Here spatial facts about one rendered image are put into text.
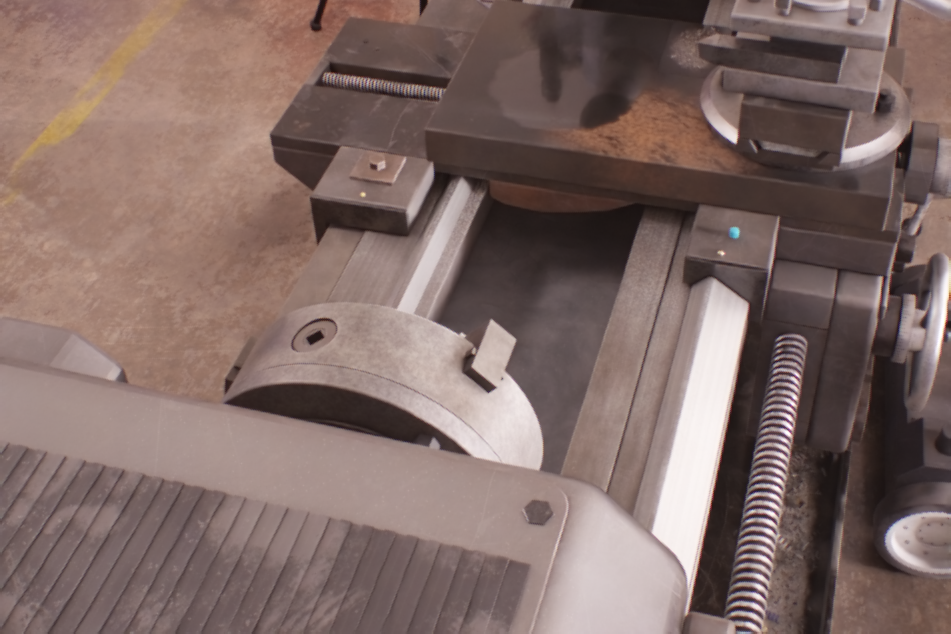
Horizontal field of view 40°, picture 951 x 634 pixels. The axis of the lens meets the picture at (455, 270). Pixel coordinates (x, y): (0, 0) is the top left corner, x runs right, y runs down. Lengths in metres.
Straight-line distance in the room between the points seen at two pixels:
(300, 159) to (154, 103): 1.71
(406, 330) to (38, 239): 2.19
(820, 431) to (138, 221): 1.78
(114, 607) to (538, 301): 1.09
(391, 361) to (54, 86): 2.72
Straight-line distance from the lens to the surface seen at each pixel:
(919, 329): 1.73
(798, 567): 1.83
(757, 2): 1.48
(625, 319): 1.50
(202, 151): 3.24
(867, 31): 1.45
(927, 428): 2.30
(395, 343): 0.95
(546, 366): 1.61
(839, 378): 1.71
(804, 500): 1.91
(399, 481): 0.70
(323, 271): 1.59
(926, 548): 2.34
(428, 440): 0.92
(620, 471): 1.36
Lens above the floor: 1.89
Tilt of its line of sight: 42 degrees down
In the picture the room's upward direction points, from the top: 4 degrees counter-clockwise
